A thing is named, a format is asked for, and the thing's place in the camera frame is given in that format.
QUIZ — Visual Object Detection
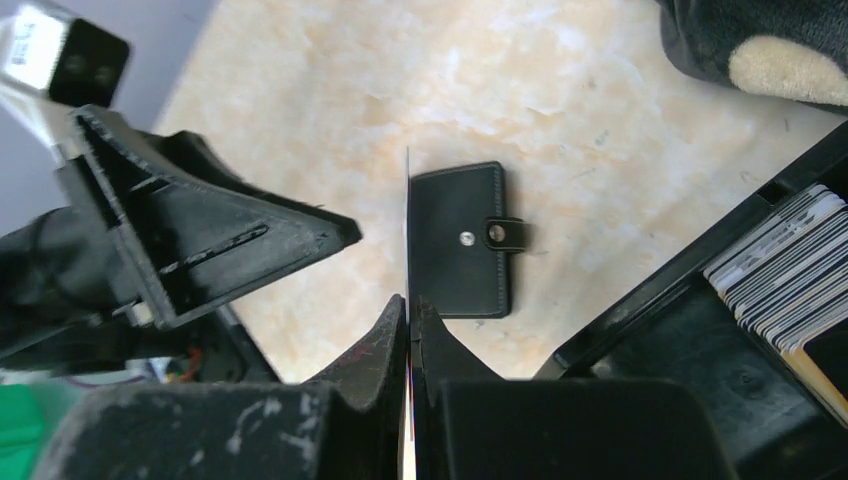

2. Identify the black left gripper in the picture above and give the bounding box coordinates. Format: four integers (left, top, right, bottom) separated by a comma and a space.
1, 105, 362, 383

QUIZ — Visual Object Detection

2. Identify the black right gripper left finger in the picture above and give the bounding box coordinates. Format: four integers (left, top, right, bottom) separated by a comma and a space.
34, 295, 407, 479

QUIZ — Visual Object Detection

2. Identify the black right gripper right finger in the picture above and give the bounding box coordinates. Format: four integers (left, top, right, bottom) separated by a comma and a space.
411, 299, 736, 479

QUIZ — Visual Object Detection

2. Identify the black plastic card box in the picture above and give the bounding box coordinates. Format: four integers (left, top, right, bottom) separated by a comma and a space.
538, 125, 847, 479

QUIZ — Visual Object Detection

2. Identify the stack of cards in box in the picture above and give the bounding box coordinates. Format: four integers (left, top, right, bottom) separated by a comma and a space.
703, 184, 847, 423

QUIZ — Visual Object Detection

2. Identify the black floral plush blanket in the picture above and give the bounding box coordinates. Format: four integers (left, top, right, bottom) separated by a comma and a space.
659, 1, 847, 115

